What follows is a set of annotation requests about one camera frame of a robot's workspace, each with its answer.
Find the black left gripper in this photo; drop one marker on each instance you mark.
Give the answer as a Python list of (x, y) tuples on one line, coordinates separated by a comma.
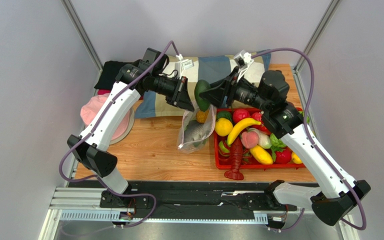
[(180, 97)]

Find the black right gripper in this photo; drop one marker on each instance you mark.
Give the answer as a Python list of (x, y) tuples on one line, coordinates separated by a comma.
[(229, 88)]

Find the clear zip top bag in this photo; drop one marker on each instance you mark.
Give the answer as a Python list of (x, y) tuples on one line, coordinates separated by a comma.
[(187, 117)]

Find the grey toy fish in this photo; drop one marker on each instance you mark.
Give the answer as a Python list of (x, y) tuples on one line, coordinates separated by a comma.
[(195, 131)]

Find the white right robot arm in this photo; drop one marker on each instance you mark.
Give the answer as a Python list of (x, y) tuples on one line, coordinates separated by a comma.
[(337, 192)]

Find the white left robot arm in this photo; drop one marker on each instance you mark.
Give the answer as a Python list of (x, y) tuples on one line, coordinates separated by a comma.
[(130, 83)]

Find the green toy lime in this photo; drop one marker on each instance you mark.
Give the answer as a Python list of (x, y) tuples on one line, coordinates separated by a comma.
[(224, 115)]

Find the blue beige checked pillow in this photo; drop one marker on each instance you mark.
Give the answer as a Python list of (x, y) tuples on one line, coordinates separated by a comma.
[(210, 69)]

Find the red toy apple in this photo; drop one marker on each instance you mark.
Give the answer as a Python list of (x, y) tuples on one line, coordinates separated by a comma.
[(240, 114)]

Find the yellow toy lemon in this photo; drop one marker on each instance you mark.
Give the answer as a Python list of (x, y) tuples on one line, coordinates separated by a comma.
[(223, 127)]

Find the yellow toy banana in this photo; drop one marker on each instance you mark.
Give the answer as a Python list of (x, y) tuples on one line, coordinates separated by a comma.
[(239, 127)]

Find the red plastic tray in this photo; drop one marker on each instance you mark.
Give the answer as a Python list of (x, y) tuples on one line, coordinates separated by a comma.
[(276, 156)]

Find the pink toy peach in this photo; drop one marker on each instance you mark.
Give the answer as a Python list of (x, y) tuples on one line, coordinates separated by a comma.
[(249, 139)]

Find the yellow toy corn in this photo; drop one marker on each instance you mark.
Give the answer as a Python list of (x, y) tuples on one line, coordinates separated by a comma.
[(261, 155)]

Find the black folded cloth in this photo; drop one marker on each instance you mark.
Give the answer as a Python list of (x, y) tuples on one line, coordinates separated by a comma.
[(108, 75)]

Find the red toy lobster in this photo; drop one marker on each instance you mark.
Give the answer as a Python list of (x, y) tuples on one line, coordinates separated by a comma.
[(236, 156)]

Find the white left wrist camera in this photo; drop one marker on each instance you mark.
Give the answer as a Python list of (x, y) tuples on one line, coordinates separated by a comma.
[(181, 65)]

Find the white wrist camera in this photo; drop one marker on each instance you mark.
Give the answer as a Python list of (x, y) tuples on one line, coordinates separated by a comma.
[(243, 60), (181, 65)]

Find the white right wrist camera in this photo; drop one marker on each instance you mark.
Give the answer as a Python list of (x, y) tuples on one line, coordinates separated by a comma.
[(243, 60)]

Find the black mounting rail base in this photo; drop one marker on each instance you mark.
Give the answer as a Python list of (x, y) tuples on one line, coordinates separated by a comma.
[(188, 199)]

